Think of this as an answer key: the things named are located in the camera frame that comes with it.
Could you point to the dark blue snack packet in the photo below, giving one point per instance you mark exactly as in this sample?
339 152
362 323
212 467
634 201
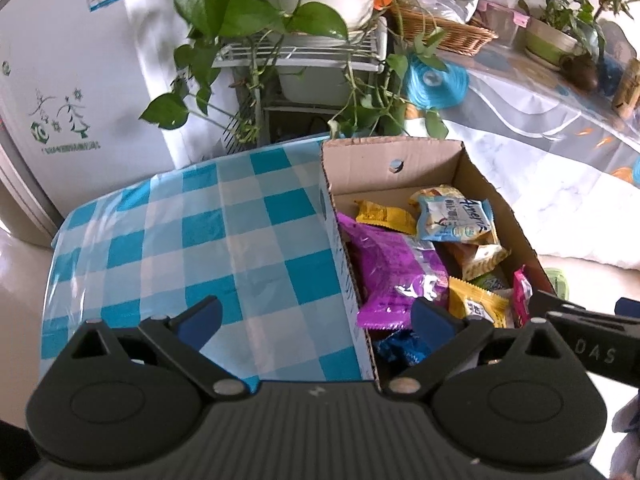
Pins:
400 347

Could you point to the small green potted plant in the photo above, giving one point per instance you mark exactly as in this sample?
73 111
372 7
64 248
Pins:
565 10

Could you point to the green pothos plant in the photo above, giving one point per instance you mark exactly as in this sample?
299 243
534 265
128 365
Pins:
240 15

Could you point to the small brown pot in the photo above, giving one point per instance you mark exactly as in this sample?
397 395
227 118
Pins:
582 72

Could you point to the light blue snack packet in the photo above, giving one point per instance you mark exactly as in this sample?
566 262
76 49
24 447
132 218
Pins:
450 220

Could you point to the yellow cracker snack packet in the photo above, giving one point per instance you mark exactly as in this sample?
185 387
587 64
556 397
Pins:
475 300

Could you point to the pink snack packet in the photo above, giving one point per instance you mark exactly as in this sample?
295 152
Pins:
521 295

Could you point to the blue white checked tablecloth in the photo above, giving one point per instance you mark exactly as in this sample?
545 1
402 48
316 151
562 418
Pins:
200 220

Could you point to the green snack packet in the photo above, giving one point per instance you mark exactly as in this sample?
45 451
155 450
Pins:
495 280

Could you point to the grey printed tablecloth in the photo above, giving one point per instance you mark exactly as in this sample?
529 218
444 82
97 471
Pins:
550 135

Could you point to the white planter box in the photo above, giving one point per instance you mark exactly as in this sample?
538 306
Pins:
315 85

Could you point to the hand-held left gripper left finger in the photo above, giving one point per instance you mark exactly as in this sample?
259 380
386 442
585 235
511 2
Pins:
200 320

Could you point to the purple snack packet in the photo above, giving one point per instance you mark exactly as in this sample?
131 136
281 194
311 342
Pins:
385 270

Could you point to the person's right hand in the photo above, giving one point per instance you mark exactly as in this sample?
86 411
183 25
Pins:
629 435

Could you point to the orange cream snack packet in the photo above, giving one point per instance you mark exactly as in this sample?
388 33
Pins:
480 257

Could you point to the green plastic item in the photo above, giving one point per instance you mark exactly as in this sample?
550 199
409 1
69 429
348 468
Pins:
557 282

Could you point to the clear plastic box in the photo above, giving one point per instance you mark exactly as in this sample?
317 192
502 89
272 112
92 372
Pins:
500 20

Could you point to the white fridge with tree print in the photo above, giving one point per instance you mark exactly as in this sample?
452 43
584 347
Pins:
100 85

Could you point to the pale yellow snack packet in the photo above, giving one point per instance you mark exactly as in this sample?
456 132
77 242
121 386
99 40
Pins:
437 192

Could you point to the clear plastic bag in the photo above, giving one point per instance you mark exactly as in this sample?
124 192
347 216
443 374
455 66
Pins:
450 7

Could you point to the small yellow snack packet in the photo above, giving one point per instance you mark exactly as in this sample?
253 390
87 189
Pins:
385 215

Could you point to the cardboard box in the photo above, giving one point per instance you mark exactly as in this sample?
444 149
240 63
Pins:
425 160

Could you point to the blue ribbon roll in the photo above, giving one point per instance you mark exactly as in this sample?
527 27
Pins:
440 82

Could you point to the wicker basket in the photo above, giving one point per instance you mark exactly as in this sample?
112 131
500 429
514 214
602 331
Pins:
450 35

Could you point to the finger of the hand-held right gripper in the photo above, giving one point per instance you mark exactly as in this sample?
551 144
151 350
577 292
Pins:
629 307
550 305

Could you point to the green bowl plant pot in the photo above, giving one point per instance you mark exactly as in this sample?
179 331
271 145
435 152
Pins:
550 42

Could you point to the small leafy plant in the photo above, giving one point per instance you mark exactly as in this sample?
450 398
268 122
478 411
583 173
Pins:
612 2

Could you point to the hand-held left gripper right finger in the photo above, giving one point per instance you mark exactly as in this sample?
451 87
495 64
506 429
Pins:
430 322

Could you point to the brown wooden holder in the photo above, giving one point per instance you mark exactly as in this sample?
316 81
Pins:
627 90

